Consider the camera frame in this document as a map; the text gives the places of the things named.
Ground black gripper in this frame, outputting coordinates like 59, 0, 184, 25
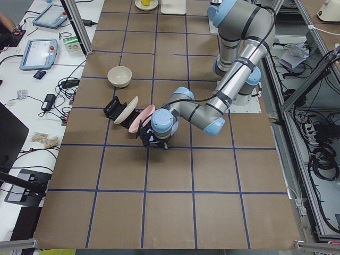
137, 126, 170, 149

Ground blue plate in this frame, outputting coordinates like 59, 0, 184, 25
171, 121, 179, 136

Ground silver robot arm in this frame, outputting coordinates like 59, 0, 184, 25
137, 1, 276, 150

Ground pink plate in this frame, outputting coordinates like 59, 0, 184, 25
128, 104, 155, 133

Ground cream plate in rack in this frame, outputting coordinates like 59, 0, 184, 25
114, 96, 139, 124

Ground black plate rack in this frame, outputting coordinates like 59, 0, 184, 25
103, 96, 142, 129

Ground white plate under lemon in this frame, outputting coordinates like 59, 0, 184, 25
134, 0, 158, 11

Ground white bowl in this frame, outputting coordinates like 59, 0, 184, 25
107, 66, 132, 88

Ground black power adapter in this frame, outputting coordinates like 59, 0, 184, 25
41, 93, 56, 112

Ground green white carton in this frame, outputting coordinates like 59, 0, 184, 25
63, 36, 81, 52

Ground white rectangular tray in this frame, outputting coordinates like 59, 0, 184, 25
160, 0, 186, 15

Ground yellow lemon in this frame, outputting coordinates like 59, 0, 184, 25
141, 0, 151, 6

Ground near blue teach pendant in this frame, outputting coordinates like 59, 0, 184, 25
20, 39, 58, 71

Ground blue teach pendant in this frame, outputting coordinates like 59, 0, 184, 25
32, 4, 67, 29
20, 39, 58, 71

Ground far blue teach pendant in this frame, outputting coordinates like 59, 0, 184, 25
32, 4, 67, 29

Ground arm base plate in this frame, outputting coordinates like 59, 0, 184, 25
226, 89, 262, 114
208, 15, 218, 35

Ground aluminium frame post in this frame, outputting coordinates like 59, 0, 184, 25
60, 0, 93, 56

